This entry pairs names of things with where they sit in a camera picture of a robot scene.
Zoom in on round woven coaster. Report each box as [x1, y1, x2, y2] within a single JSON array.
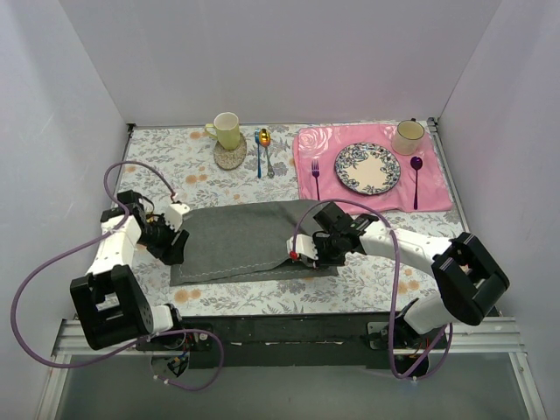
[[213, 134, 248, 171]]

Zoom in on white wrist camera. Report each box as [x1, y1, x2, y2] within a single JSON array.
[[164, 201, 190, 232], [286, 234, 319, 265]]

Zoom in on purple cable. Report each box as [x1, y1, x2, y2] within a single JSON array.
[[9, 160, 227, 393], [290, 199, 454, 382]]

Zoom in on gold bowl spoon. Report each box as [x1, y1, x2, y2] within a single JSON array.
[[259, 129, 275, 179]]

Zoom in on blue floral plate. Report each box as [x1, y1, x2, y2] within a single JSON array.
[[334, 142, 401, 196]]

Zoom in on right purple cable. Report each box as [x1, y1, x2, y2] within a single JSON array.
[[290, 199, 454, 382]]

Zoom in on cream mug dark rim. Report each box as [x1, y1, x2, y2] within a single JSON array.
[[391, 118, 425, 156]]

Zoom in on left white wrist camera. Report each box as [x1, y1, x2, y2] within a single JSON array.
[[164, 201, 190, 232]]

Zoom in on purple fork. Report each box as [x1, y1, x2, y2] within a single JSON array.
[[311, 158, 321, 200]]

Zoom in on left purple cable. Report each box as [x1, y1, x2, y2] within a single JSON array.
[[9, 160, 227, 393]]

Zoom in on yellow-green mug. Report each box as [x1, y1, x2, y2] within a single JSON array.
[[205, 112, 240, 151]]

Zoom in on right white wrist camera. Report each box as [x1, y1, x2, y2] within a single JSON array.
[[286, 234, 319, 265]]

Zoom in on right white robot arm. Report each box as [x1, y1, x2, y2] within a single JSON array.
[[312, 203, 510, 348]]

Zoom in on pink floral placemat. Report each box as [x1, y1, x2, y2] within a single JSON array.
[[293, 123, 452, 214]]

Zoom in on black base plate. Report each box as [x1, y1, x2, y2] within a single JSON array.
[[135, 305, 450, 368]]

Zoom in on grey cloth napkin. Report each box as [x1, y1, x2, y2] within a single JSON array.
[[170, 199, 338, 286]]

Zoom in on purple spoon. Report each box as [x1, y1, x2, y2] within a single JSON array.
[[410, 156, 424, 210]]

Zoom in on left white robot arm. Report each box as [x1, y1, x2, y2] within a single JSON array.
[[70, 190, 190, 350]]

